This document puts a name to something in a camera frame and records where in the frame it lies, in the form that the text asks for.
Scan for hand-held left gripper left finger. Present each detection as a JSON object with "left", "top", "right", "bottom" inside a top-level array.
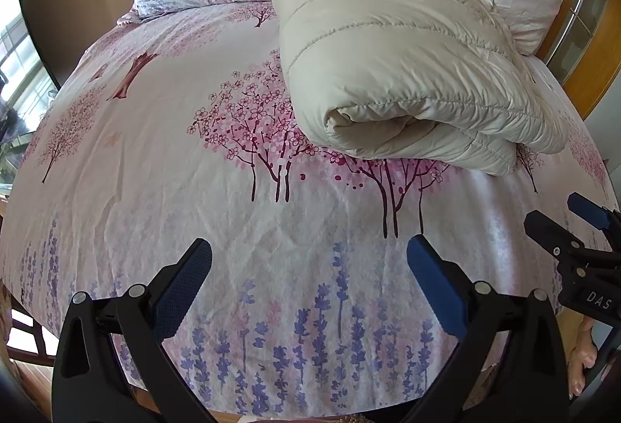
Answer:
[{"left": 51, "top": 237, "right": 214, "bottom": 423}]

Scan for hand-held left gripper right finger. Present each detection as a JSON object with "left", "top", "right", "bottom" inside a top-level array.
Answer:
[{"left": 406, "top": 234, "right": 569, "bottom": 423}]

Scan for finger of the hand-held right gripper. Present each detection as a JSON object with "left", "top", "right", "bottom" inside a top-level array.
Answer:
[
  {"left": 567, "top": 192, "right": 621, "bottom": 231},
  {"left": 523, "top": 210, "right": 585, "bottom": 261}
]

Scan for cream quilted down jacket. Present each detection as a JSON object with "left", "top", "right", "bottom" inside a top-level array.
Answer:
[{"left": 263, "top": 0, "right": 569, "bottom": 176}]

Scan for person's right hand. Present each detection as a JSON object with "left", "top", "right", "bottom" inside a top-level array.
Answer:
[{"left": 567, "top": 317, "right": 601, "bottom": 400}]

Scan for pink floral bed sheet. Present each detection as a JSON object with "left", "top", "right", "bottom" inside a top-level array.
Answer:
[{"left": 0, "top": 1, "right": 621, "bottom": 417}]

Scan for wooden headboard cabinet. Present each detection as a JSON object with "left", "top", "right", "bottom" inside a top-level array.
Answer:
[{"left": 509, "top": 0, "right": 618, "bottom": 121}]

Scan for dark wooden chair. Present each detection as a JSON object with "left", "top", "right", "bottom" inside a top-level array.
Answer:
[{"left": 0, "top": 284, "right": 60, "bottom": 368}]

